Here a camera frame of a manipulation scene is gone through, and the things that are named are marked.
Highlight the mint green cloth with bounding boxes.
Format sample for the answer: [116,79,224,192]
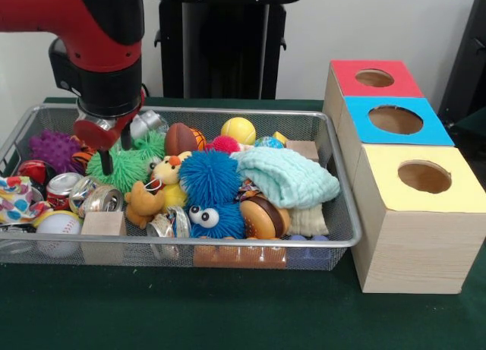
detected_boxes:
[229,147,341,210]

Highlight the purple spiky ball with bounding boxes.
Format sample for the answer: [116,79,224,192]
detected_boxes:
[28,129,83,175]

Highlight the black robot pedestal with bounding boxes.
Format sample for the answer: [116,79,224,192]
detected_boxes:
[142,0,307,99]

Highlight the dark green side table cloth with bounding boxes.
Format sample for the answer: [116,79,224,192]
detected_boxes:
[451,106,486,165]

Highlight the wooden box with three holes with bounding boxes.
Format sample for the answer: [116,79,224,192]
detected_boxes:
[322,59,486,295]

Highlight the blue spiky ball with eyes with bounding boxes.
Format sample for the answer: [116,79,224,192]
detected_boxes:
[188,201,248,240]

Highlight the green spiky ball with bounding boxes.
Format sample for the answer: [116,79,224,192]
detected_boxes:
[86,129,166,195]

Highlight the yellow plush duck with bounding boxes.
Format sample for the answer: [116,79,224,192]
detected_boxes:
[150,151,193,188]

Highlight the shallow metal mesh bin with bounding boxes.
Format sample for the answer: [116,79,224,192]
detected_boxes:
[0,102,362,271]

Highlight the yellow foam ball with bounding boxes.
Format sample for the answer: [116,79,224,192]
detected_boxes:
[220,117,257,146]

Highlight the black panel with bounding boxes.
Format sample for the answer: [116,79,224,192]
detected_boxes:
[437,0,486,128]

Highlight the toy hamburger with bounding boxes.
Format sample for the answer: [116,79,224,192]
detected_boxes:
[238,194,292,240]

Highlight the cream cloth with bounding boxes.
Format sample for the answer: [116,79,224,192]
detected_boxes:
[286,204,330,236]

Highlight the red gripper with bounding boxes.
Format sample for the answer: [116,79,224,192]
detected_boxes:
[73,90,147,175]

